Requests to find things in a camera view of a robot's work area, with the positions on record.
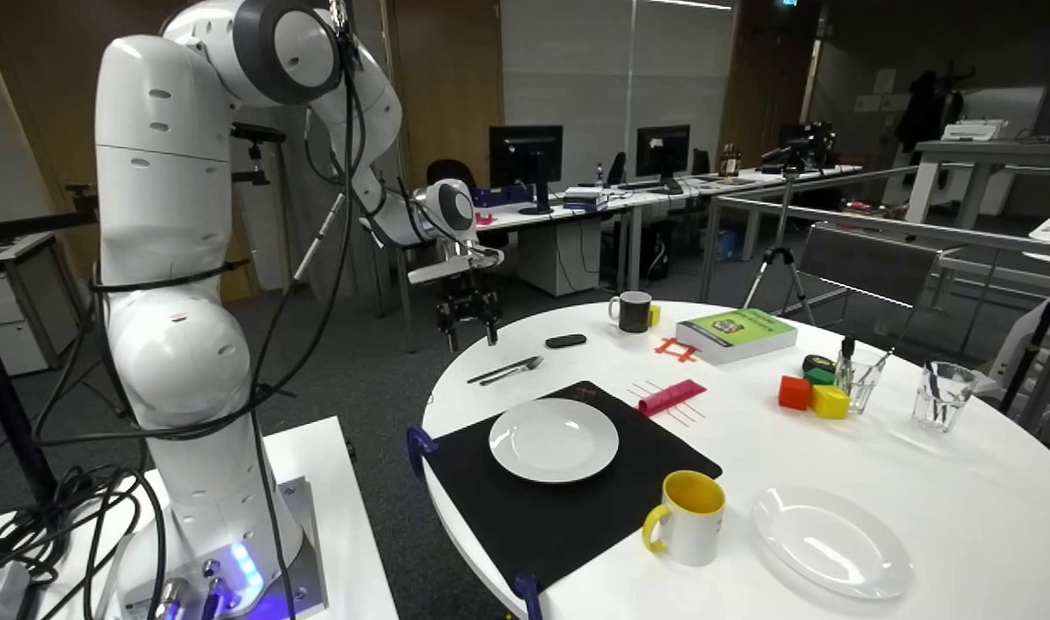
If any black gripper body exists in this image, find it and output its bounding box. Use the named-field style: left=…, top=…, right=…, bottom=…
left=436, top=273, right=500, bottom=330

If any white ceramic plate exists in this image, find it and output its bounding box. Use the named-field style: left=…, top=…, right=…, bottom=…
left=490, top=399, right=618, bottom=487

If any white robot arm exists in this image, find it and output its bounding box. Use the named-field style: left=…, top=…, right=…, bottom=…
left=95, top=0, right=503, bottom=582

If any clear glass plate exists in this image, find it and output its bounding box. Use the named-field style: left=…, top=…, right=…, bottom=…
left=745, top=487, right=911, bottom=603

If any silver knife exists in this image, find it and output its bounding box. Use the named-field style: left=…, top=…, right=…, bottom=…
left=476, top=364, right=537, bottom=384

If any black mug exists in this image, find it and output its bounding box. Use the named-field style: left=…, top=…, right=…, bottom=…
left=609, top=289, right=654, bottom=335

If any computer monitor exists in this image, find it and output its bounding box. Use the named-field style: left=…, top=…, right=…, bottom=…
left=490, top=125, right=560, bottom=213
left=638, top=125, right=687, bottom=178

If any black placemat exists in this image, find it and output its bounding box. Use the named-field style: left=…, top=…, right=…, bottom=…
left=426, top=382, right=724, bottom=587

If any green book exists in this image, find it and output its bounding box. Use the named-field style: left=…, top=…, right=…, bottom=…
left=674, top=310, right=797, bottom=364

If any yellow and white mug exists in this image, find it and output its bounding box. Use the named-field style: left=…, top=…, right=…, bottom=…
left=639, top=468, right=727, bottom=566

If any orange cube block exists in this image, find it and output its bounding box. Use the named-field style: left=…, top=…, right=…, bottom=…
left=778, top=375, right=813, bottom=409

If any green block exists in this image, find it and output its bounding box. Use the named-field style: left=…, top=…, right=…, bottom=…
left=802, top=355, right=836, bottom=384

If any yellow block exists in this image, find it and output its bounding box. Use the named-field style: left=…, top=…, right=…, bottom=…
left=813, top=384, right=850, bottom=419

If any clear glass with pens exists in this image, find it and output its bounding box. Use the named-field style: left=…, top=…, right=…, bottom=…
left=836, top=337, right=888, bottom=415

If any white round table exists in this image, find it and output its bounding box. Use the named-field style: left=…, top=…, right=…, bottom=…
left=423, top=302, right=1050, bottom=620

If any clear empty glass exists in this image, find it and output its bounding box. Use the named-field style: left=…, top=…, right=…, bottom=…
left=911, top=360, right=976, bottom=435

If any orange plastic frame piece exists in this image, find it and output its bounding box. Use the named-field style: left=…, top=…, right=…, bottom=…
left=654, top=337, right=696, bottom=360

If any camera tripod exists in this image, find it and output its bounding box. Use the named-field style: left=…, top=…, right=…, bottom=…
left=742, top=122, right=840, bottom=302

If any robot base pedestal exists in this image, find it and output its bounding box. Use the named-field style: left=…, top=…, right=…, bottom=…
left=0, top=414, right=402, bottom=620

